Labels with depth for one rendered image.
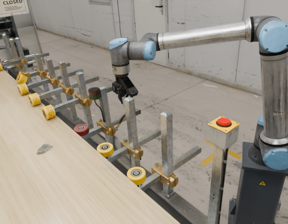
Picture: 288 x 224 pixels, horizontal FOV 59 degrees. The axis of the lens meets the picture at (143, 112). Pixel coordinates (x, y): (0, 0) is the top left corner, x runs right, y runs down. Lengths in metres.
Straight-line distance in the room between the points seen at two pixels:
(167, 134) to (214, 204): 0.32
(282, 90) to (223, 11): 2.78
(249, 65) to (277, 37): 2.72
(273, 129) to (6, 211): 1.20
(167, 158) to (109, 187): 0.27
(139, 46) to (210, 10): 2.92
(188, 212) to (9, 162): 0.87
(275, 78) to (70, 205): 0.99
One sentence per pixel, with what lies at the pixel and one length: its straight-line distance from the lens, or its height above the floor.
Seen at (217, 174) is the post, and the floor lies 1.03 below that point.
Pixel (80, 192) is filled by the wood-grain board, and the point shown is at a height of 0.90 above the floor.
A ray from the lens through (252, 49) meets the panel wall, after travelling 3.81.
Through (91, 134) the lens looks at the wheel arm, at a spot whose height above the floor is 0.85.
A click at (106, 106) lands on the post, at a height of 1.00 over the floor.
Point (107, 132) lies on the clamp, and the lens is 1.49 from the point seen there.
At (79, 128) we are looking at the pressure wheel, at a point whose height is 0.90.
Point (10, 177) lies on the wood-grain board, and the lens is 1.30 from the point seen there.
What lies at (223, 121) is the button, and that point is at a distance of 0.83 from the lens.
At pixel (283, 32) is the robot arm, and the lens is 1.19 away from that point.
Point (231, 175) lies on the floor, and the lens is 2.47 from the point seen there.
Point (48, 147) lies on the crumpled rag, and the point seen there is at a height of 0.91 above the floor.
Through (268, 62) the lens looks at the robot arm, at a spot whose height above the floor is 1.28.
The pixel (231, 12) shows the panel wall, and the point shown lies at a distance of 3.90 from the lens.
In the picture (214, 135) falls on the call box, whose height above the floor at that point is 1.19.
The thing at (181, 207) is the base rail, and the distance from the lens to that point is 1.25.
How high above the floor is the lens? 1.66
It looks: 29 degrees down
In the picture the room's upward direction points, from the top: 4 degrees counter-clockwise
